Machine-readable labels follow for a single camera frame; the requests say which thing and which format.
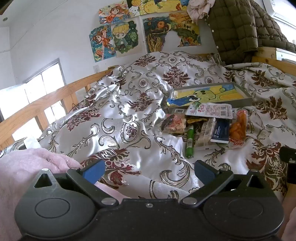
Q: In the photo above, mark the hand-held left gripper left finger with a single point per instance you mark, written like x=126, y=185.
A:
x=93, y=171

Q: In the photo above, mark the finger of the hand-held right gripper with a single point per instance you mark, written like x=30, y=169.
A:
x=288, y=154

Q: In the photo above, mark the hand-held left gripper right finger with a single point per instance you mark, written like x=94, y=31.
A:
x=204, y=173

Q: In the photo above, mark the green sausage stick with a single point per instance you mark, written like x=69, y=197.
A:
x=190, y=141

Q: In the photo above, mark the clear nut bar packet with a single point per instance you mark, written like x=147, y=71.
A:
x=204, y=134

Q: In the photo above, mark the clear packet orange snack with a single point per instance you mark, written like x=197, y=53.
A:
x=241, y=115
x=237, y=133

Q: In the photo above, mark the yellow snack packet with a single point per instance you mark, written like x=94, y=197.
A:
x=196, y=120

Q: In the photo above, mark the clear rice cracker packet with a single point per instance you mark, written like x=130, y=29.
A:
x=175, y=124

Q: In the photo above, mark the white snack packet red label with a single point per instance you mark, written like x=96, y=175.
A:
x=212, y=111

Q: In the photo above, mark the shallow grey box painted inside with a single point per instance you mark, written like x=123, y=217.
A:
x=219, y=92

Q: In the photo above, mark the floral satin printed blanket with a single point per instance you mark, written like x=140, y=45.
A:
x=115, y=115

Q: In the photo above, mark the pink fleece cloth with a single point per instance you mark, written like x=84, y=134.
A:
x=291, y=222
x=27, y=166

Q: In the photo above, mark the window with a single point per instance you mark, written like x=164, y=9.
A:
x=46, y=83

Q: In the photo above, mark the wooden bed side board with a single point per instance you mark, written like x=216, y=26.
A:
x=266, y=53

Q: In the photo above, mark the olive quilted jacket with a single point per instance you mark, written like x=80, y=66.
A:
x=235, y=30

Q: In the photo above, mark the pale pink garment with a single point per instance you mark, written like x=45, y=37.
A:
x=198, y=9

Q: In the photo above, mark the wooden bed guard rail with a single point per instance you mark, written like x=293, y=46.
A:
x=46, y=97

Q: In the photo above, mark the white wall socket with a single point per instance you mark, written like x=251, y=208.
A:
x=96, y=68

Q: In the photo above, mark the girl on blue wall poster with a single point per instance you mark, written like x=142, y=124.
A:
x=101, y=44

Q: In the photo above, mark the blond boy wall poster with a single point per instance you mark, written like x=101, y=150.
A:
x=124, y=38

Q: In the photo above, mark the torn swirl painting wall poster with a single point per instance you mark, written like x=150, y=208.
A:
x=152, y=34

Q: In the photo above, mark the orange-haired girl wall poster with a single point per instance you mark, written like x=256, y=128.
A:
x=113, y=12

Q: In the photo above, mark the planets wall poster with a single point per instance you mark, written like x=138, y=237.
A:
x=135, y=7

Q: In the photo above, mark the blue sea wall poster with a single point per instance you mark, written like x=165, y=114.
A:
x=166, y=5

